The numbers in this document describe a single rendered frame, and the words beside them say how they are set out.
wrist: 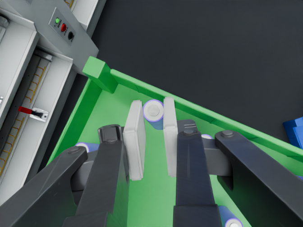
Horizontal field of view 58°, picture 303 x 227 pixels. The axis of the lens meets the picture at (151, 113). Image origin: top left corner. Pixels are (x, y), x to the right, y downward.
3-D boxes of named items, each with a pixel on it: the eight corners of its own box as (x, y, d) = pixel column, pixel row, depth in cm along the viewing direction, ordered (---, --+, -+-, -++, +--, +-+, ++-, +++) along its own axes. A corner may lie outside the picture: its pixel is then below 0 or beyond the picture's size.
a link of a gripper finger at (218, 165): (179, 152, 13) (243, 147, 13) (175, 119, 18) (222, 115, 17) (181, 181, 13) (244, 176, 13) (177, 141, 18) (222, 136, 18)
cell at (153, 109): (172, 116, 27) (169, 104, 21) (164, 133, 27) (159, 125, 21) (155, 109, 27) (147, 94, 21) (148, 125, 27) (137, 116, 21)
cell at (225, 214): (232, 209, 33) (246, 223, 26) (226, 224, 33) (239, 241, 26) (218, 202, 33) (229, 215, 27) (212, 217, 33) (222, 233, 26)
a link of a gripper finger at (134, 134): (143, 180, 15) (130, 182, 15) (146, 135, 22) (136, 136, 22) (136, 130, 14) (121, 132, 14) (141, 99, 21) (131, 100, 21)
